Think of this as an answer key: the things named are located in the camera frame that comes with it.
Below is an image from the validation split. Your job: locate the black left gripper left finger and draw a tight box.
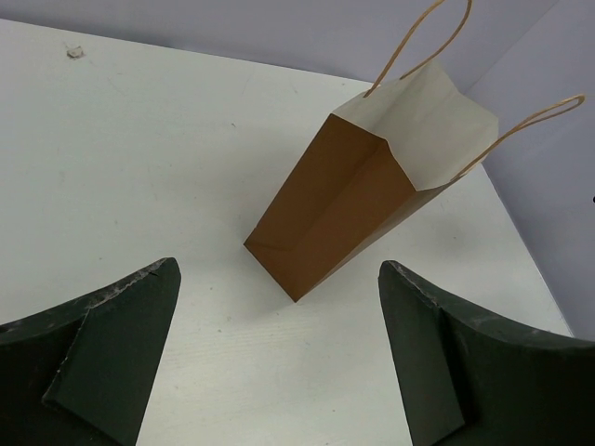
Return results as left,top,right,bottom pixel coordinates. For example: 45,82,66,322
1,257,181,445

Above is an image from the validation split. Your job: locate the small white scrap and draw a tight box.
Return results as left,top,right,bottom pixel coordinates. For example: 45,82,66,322
66,46,85,59

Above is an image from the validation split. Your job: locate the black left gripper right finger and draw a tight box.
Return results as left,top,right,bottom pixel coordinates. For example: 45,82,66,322
378,260,594,445

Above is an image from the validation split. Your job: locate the brown paper bag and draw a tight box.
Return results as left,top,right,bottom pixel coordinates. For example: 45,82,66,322
243,0,587,304

